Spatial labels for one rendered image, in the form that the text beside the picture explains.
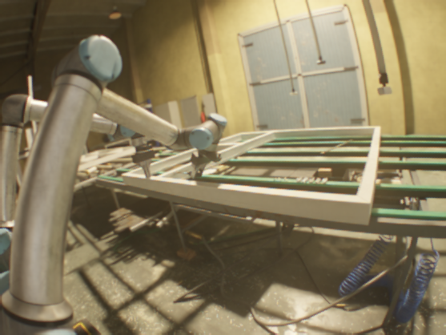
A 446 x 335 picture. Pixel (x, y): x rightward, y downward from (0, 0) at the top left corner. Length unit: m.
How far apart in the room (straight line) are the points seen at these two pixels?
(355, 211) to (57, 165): 0.71
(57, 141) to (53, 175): 0.06
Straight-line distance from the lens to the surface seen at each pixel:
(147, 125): 0.82
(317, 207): 0.70
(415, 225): 0.75
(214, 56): 8.90
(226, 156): 1.65
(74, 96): 0.47
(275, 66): 7.86
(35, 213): 0.42
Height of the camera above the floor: 1.22
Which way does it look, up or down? 14 degrees down
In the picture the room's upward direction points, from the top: 10 degrees counter-clockwise
